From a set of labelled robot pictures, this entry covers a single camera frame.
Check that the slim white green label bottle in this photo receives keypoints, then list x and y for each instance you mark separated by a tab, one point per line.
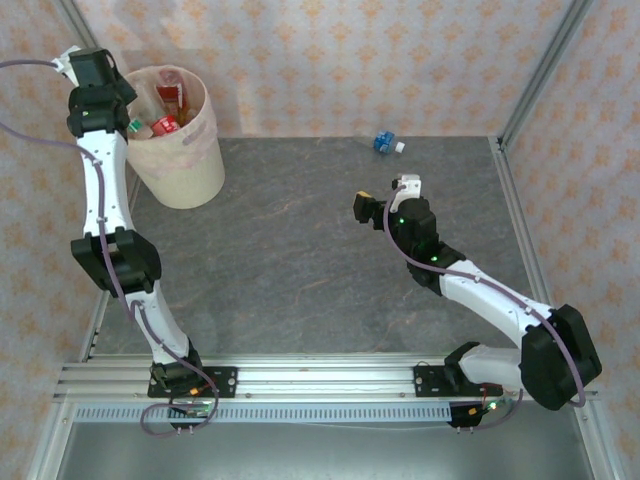
133	125

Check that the red cola bottle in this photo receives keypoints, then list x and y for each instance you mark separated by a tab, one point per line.
165	125

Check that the red label tea bottle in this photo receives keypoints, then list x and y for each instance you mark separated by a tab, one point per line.
172	95

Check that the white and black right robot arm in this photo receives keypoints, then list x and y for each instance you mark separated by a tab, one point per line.
490	295

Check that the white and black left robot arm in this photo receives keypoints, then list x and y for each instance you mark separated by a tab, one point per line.
102	180

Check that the pink translucent bin liner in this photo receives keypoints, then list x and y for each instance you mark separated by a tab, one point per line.
200	135

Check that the beige plastic bin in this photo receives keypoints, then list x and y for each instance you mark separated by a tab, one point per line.
185	185

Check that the blue label bottle, white cap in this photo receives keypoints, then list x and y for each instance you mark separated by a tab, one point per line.
384	141

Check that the grey metal sheet panel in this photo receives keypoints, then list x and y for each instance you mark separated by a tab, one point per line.
320	450

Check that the small green circuit board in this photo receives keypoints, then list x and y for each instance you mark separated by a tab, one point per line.
197	411

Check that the aluminium frame post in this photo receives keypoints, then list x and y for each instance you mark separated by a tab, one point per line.
75	20
545	70

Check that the aluminium table side rail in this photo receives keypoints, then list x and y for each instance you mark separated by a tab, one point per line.
520	210
100	320

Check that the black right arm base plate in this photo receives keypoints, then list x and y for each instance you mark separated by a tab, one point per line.
425	382

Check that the aluminium mounting rail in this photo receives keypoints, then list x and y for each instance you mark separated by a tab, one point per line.
325	380

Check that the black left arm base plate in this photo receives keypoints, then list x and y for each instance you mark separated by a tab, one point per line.
225	382

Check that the aluminium frame leg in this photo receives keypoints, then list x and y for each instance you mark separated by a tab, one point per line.
50	440
595	440

